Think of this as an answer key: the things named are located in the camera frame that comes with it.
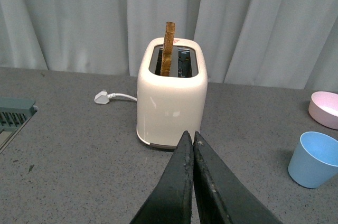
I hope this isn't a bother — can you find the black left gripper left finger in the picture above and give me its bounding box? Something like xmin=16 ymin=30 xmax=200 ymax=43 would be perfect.
xmin=131 ymin=131 xmax=194 ymax=223

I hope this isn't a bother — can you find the brown toast slice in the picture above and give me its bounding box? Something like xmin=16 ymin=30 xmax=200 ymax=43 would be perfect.
xmin=160 ymin=22 xmax=176 ymax=77

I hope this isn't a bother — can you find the pink bowl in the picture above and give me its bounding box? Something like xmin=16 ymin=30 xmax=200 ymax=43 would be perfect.
xmin=308 ymin=91 xmax=338 ymax=129

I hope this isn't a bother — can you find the white power plug cable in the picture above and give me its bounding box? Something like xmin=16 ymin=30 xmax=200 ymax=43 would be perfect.
xmin=94 ymin=89 xmax=138 ymax=105

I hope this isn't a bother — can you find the cream white toaster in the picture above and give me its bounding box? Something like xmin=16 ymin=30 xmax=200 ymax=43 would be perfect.
xmin=136 ymin=38 xmax=208 ymax=149

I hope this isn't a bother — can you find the blue cup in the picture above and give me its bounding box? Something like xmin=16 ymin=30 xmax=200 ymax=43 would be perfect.
xmin=288 ymin=132 xmax=337 ymax=189

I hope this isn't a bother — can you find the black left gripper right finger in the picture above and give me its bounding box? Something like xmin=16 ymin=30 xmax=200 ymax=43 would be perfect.
xmin=193 ymin=132 xmax=281 ymax=223

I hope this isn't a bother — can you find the green dish rack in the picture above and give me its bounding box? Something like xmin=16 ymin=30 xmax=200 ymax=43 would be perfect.
xmin=1 ymin=97 xmax=38 ymax=153

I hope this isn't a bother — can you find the grey curtain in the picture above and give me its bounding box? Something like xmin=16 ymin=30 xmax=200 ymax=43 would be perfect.
xmin=1 ymin=0 xmax=337 ymax=91

